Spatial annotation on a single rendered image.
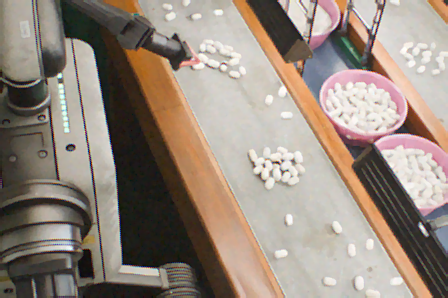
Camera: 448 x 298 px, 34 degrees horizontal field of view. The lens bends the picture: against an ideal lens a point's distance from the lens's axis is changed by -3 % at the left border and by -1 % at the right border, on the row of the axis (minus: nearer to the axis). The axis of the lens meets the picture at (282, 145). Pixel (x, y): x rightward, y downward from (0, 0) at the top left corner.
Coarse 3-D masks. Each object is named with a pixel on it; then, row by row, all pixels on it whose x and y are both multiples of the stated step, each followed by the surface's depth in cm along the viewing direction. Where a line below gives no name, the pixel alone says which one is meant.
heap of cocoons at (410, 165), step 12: (384, 156) 211; (396, 156) 212; (408, 156) 214; (420, 156) 214; (396, 168) 209; (408, 168) 211; (420, 168) 213; (432, 168) 213; (408, 180) 209; (420, 180) 209; (432, 180) 208; (444, 180) 209; (408, 192) 204; (420, 192) 207; (432, 192) 207; (444, 192) 207; (420, 204) 202; (432, 204) 202
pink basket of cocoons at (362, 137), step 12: (348, 72) 229; (360, 72) 230; (372, 72) 230; (324, 84) 223; (384, 84) 229; (324, 96) 225; (396, 96) 227; (324, 108) 217; (348, 132) 215; (360, 132) 212; (384, 132) 214; (360, 144) 220
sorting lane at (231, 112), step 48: (144, 0) 243; (192, 0) 246; (192, 48) 231; (240, 48) 233; (192, 96) 217; (240, 96) 220; (288, 96) 222; (240, 144) 208; (288, 144) 210; (240, 192) 197; (288, 192) 199; (336, 192) 201; (288, 240) 189; (336, 240) 191; (288, 288) 179; (336, 288) 181; (384, 288) 183
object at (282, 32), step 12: (252, 0) 198; (264, 0) 195; (276, 0) 192; (264, 12) 194; (276, 12) 191; (264, 24) 193; (276, 24) 190; (288, 24) 187; (276, 36) 189; (288, 36) 186; (300, 36) 184; (276, 48) 190; (288, 48) 186; (300, 48) 185; (288, 60) 186; (300, 60) 188
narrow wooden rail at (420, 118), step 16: (336, 0) 252; (352, 16) 247; (352, 32) 245; (384, 48) 239; (384, 64) 234; (400, 80) 230; (416, 96) 226; (416, 112) 222; (432, 112) 222; (416, 128) 224; (432, 128) 218
